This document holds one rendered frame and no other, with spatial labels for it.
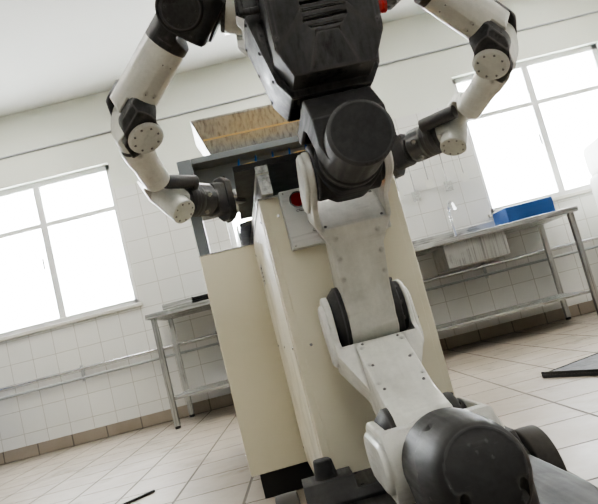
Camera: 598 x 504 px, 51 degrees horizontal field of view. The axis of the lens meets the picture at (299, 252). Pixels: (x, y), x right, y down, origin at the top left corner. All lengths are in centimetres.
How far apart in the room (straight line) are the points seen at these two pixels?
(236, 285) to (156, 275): 350
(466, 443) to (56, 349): 519
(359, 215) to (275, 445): 109
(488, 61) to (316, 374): 78
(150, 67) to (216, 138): 100
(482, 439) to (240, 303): 140
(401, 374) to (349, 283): 22
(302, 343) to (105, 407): 440
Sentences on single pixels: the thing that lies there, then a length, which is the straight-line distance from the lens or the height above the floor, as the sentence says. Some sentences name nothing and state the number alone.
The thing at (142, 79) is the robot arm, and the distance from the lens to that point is 134.
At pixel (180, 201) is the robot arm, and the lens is 154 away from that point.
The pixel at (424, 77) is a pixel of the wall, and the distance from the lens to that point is 599.
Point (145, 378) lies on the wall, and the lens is 564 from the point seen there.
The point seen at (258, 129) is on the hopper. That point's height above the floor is 125.
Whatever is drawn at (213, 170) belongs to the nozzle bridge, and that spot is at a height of 114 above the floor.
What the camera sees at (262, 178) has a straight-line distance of 146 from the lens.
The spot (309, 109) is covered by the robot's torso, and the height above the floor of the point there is 89.
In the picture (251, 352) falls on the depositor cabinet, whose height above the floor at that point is 48.
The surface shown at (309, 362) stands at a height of 44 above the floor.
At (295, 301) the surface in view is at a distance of 145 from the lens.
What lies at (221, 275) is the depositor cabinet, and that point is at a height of 76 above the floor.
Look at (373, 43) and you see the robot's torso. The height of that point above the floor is 97.
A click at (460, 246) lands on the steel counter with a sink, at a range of 502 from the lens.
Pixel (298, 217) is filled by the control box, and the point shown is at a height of 77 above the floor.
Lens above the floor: 53
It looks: 6 degrees up
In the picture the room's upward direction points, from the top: 14 degrees counter-clockwise
